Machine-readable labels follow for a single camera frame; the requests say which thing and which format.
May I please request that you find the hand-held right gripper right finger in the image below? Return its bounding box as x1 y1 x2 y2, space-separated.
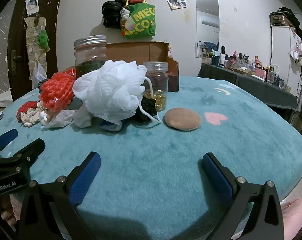
201 152 285 240

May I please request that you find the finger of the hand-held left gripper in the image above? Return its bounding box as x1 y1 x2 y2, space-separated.
0 138 46 171
0 129 19 155

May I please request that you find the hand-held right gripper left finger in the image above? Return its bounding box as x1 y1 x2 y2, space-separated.
18 152 102 240

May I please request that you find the grey white crochet scrunchie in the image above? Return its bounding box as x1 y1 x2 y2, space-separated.
20 107 49 127

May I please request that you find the red soft pad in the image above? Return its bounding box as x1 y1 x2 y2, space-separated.
16 101 39 119

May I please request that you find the red foam net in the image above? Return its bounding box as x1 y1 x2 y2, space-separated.
39 71 78 112

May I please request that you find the round brown powder puff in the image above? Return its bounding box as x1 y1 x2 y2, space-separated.
164 107 202 131

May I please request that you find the black scrunchie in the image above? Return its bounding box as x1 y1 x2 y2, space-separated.
134 96 158 123

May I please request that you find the white mesh bath loofah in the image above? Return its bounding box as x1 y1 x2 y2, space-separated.
72 60 161 128

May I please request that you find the cardboard box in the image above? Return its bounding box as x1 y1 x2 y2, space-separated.
57 41 180 93

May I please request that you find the person's left hand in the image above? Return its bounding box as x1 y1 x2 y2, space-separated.
0 197 19 227

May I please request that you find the clear plastic bag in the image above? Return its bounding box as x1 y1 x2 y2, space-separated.
33 60 47 83

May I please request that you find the pink cushion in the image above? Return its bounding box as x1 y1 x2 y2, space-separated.
280 197 302 240

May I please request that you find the dark wooden door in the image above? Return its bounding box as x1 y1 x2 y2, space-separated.
8 0 62 100

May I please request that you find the dark side table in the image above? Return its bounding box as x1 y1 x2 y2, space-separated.
197 62 298 110

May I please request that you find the hanging beige organizer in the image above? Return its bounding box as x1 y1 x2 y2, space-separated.
24 15 50 65

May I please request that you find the green toy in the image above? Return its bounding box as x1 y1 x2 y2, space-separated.
39 30 50 49

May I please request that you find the large jar of dark leaves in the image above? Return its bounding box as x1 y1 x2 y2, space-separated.
74 35 108 79

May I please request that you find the small jar of gold capsules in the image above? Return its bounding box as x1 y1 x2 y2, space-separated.
143 61 169 112

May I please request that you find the row of cosmetics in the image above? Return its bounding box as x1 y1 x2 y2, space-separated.
203 45 292 89

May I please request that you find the paper note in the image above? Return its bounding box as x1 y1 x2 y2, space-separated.
26 0 39 15

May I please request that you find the white fridge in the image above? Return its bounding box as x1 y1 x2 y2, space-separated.
270 24 302 100

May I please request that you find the black bag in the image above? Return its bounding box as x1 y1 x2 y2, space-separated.
102 0 128 29

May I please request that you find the white plush charm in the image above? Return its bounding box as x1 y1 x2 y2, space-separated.
120 7 134 29

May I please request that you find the green tote bag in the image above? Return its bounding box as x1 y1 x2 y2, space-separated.
120 3 156 40

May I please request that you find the dark patterned case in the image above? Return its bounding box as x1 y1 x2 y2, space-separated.
269 7 302 28

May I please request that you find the wall mirror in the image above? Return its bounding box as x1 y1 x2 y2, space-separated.
195 0 220 58

